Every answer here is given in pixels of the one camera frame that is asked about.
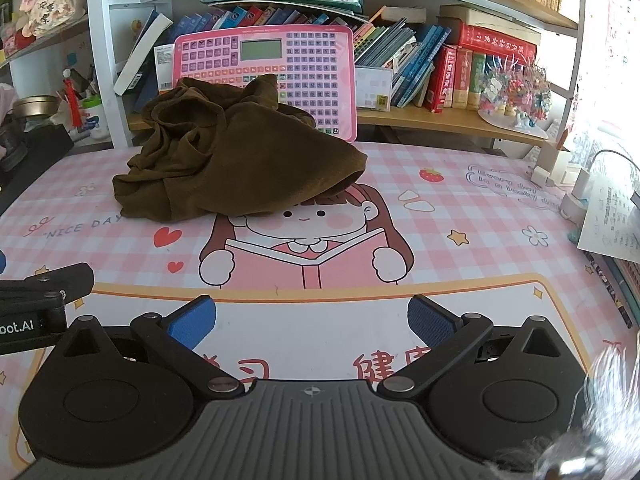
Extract thick leaning book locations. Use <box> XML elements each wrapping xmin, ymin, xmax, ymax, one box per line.
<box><xmin>113</xmin><ymin>10</ymin><xmax>174</xmax><ymax>97</ymax></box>

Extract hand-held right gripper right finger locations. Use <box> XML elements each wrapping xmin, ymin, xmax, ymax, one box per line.
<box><xmin>376</xmin><ymin>295</ymin><xmax>583</xmax><ymax>401</ymax></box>

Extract brown pants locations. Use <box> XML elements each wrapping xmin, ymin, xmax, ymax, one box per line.
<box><xmin>112</xmin><ymin>74</ymin><xmax>368</xmax><ymax>223</ymax></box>

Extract white pen cup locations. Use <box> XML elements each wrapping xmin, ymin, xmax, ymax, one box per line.
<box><xmin>81</xmin><ymin>97</ymin><xmax>109</xmax><ymax>142</ymax></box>

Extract wooden bookshelf with white frame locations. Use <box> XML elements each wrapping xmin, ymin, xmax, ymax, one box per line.
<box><xmin>85</xmin><ymin>0</ymin><xmax>586</xmax><ymax>150</ymax></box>

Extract pink cartoon desk mat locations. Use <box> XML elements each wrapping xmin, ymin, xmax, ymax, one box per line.
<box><xmin>0</xmin><ymin>141</ymin><xmax>640</xmax><ymax>466</ymax></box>

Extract colourful paper flower ornament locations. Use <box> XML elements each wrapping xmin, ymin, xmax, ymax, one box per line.
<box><xmin>477</xmin><ymin>55</ymin><xmax>553</xmax><ymax>133</ymax></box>

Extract black case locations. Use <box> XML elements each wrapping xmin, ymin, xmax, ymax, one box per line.
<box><xmin>0</xmin><ymin>124</ymin><xmax>75</xmax><ymax>213</ymax></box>

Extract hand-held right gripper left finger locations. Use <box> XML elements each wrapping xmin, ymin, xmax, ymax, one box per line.
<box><xmin>47</xmin><ymin>296</ymin><xmax>246</xmax><ymax>401</ymax></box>

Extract small cardboard box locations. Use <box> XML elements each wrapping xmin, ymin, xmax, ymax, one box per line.
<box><xmin>536</xmin><ymin>130</ymin><xmax>573</xmax><ymax>187</ymax></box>

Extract pink learning toy tablet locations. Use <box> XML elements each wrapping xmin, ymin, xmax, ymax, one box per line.
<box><xmin>171</xmin><ymin>25</ymin><xmax>358</xmax><ymax>143</ymax></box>

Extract red tassel ornament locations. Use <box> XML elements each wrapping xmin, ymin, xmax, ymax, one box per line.
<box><xmin>61</xmin><ymin>67</ymin><xmax>85</xmax><ymax>130</ymax></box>

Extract row of colourful books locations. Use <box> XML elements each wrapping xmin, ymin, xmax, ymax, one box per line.
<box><xmin>175</xmin><ymin>4</ymin><xmax>543</xmax><ymax>114</ymax></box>

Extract white box with barcode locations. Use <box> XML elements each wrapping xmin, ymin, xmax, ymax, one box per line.
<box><xmin>356</xmin><ymin>65</ymin><xmax>394</xmax><ymax>112</ymax></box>

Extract stack of flat books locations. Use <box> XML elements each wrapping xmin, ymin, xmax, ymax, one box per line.
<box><xmin>582</xmin><ymin>251</ymin><xmax>640</xmax><ymax>331</ymax></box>

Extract white printed paper sheet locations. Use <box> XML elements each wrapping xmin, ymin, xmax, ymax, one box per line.
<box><xmin>576</xmin><ymin>172</ymin><xmax>640</xmax><ymax>257</ymax></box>

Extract white fluffy tassel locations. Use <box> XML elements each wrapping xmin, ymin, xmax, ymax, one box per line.
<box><xmin>532</xmin><ymin>337</ymin><xmax>640</xmax><ymax>480</ymax></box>

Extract golden round tin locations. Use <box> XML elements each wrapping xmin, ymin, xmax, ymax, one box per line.
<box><xmin>12</xmin><ymin>95</ymin><xmax>59</xmax><ymax>122</ymax></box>

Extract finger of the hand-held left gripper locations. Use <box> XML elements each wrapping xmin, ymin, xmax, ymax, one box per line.
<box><xmin>0</xmin><ymin>262</ymin><xmax>96</xmax><ymax>307</ymax></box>

